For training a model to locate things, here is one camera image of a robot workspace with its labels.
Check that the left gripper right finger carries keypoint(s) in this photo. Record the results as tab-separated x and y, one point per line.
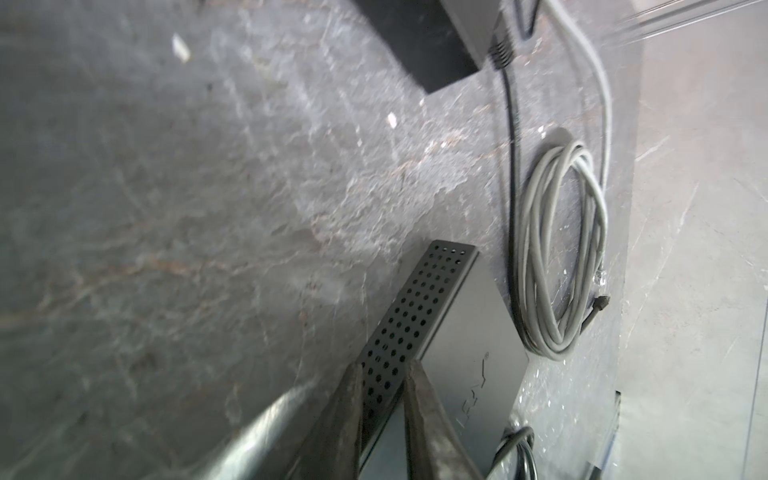
433	448

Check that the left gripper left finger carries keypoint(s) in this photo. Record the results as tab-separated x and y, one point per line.
332	449

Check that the dark grey network switch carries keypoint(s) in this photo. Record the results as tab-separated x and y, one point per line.
449	315

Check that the ribbed black network switch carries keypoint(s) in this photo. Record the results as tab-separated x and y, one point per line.
438	42

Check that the black power adapter with cable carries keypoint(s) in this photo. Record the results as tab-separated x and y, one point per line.
527	17

